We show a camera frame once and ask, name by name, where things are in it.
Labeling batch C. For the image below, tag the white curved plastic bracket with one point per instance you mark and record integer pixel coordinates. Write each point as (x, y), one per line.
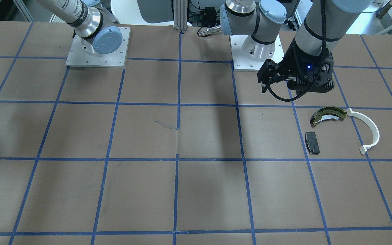
(372, 126)

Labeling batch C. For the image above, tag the olive brake shoe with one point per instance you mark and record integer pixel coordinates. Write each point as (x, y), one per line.
(327, 113)

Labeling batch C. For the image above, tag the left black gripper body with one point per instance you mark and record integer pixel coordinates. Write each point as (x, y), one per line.
(292, 62)

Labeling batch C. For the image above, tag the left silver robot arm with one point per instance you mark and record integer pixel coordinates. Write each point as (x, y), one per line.
(326, 22)

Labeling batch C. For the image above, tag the aluminium frame post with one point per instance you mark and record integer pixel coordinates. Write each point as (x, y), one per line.
(180, 15)

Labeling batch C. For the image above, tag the black brake pad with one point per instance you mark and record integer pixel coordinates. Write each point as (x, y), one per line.
(312, 143)

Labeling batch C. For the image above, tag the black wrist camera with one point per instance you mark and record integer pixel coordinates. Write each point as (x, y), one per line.
(267, 74)

